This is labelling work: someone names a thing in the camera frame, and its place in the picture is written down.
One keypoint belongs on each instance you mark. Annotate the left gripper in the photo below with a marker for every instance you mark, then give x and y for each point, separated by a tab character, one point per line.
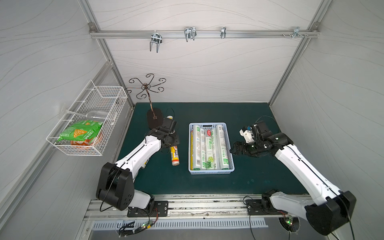
169	139

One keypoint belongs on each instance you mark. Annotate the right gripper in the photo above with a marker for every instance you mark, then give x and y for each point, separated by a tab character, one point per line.
244	148

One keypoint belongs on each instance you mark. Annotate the blue plastic basket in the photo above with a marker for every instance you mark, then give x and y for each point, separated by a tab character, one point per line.
231	162

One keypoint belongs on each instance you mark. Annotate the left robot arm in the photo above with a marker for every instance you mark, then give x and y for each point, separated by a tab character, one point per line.
116	183

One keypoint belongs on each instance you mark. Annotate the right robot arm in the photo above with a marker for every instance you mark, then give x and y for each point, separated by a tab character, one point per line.
329	208

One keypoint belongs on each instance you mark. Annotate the white green grape wrap roll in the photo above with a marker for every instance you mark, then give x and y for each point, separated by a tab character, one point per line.
203	150

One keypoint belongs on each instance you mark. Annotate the orange snack bag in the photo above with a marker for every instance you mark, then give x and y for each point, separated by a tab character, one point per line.
90	142

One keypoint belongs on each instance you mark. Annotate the green snack bag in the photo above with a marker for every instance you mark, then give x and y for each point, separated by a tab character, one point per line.
81	131

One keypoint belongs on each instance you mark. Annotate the metal double hook left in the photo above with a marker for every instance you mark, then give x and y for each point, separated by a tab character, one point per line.
156	40

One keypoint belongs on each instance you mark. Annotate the metal double hook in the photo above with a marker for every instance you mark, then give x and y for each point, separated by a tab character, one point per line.
190	33
156	40

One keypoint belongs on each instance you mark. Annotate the metal double hook middle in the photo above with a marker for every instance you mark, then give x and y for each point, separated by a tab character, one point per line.
190	33

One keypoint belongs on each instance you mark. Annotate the white vent strip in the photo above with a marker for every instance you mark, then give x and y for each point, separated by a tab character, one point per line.
183	224

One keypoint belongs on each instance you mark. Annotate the metal single hook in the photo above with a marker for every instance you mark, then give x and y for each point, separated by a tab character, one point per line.
223	32

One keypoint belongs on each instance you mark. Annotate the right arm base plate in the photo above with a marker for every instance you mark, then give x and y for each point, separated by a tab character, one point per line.
255	208

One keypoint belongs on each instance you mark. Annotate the white wire wall basket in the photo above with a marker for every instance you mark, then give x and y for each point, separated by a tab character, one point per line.
96	103

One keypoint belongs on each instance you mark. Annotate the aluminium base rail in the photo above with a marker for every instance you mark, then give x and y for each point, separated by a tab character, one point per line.
184	207

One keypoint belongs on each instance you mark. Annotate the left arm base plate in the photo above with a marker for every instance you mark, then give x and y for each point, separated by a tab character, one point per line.
154	209

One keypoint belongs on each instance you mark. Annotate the aluminium top rail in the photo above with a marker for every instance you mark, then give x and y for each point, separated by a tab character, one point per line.
201	34

